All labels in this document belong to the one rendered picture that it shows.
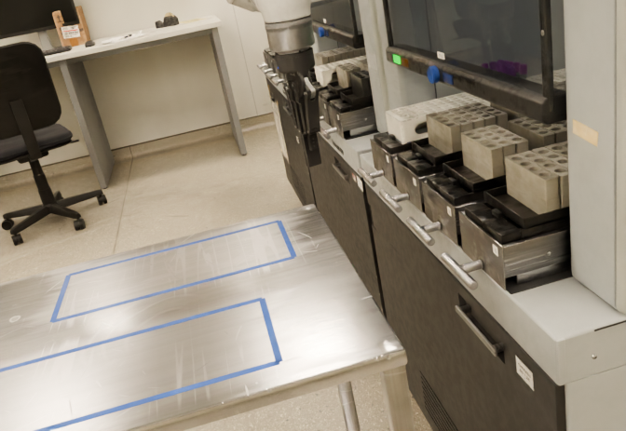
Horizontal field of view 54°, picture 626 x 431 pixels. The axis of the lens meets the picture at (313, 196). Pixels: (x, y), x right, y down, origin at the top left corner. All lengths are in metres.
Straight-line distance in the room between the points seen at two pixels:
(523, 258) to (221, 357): 0.43
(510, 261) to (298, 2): 0.60
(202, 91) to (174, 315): 4.02
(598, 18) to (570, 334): 0.37
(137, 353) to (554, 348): 0.50
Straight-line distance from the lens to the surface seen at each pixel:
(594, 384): 0.89
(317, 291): 0.79
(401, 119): 1.28
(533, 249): 0.89
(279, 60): 1.20
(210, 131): 4.85
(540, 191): 0.89
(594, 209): 0.83
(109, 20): 4.74
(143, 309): 0.86
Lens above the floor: 1.22
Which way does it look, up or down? 22 degrees down
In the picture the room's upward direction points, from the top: 11 degrees counter-clockwise
